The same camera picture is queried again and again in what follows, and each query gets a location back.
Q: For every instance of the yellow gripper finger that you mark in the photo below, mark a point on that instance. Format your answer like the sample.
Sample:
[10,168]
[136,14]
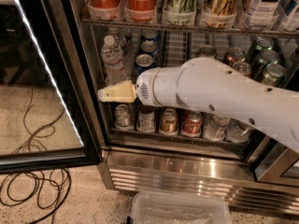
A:
[123,92]

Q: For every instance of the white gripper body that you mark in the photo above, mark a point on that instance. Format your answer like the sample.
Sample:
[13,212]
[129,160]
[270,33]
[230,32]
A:
[146,89]

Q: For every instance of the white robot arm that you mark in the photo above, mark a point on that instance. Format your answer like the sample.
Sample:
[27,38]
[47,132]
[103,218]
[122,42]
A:
[209,86]

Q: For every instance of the front blue pepsi can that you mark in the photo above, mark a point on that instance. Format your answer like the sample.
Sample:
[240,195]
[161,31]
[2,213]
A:
[144,62]

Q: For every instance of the blue pepsi can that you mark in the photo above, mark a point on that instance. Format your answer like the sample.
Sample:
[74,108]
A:
[150,35]
[144,62]
[150,48]

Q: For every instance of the front water bottle middle shelf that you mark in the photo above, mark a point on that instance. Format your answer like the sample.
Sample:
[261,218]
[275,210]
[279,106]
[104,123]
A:
[112,56]

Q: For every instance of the water bottle shelf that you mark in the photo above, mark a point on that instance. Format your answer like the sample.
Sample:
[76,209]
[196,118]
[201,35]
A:
[119,37]
[214,127]
[112,56]
[238,132]

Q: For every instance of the silver can bottom shelf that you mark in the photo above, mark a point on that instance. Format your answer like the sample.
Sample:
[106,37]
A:
[123,117]

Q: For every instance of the gold can bottom shelf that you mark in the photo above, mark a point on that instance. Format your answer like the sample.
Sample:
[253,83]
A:
[169,122]

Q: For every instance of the rear blue pepsi can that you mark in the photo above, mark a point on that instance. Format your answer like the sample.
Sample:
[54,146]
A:
[150,35]

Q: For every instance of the red can bottom shelf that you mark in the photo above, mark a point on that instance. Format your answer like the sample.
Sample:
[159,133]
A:
[192,123]

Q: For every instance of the rear water bottle middle shelf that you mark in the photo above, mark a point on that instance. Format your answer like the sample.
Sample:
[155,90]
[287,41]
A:
[119,37]

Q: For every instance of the stainless steel fridge body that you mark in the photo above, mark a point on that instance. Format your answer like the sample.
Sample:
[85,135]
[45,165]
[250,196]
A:
[135,161]

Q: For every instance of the rear silver can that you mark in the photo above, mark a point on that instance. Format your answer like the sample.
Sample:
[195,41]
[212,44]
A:
[206,51]

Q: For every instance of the left water bottle bottom shelf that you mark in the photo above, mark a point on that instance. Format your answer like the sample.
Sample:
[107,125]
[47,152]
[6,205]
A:
[214,127]

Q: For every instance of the open glass fridge door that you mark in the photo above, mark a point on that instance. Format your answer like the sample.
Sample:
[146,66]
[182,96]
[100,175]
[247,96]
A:
[42,122]

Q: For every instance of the rear copper can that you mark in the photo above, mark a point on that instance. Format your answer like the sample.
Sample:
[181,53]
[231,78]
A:
[233,55]

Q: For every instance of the copper can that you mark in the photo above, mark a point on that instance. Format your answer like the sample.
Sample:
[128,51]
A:
[242,67]
[233,55]

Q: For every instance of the front copper can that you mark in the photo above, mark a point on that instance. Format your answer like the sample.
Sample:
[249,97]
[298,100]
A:
[242,67]

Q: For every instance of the right water bottle bottom shelf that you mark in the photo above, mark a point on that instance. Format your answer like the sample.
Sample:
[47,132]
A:
[238,132]

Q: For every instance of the middle green can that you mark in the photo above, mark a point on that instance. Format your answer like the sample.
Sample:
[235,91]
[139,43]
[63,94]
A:
[265,57]

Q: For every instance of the front green can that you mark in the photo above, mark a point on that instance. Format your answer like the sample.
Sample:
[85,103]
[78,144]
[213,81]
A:
[273,74]

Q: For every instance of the rear green can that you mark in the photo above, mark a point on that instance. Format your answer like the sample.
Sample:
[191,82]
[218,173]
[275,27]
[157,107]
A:
[258,44]

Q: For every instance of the white blue tall can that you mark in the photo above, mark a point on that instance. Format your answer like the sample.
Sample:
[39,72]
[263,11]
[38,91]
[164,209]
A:
[261,0]

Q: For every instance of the blue white can top right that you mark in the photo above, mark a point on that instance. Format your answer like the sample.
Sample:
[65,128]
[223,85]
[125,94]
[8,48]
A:
[289,16]

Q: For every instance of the brown tea bottle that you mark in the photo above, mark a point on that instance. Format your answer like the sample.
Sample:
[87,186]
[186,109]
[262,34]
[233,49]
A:
[146,119]

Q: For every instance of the clear plastic bin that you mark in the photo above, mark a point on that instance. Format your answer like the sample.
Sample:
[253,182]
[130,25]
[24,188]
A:
[165,208]

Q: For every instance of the right fridge door frame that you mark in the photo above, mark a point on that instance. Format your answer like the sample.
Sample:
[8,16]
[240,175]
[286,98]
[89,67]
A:
[272,162]

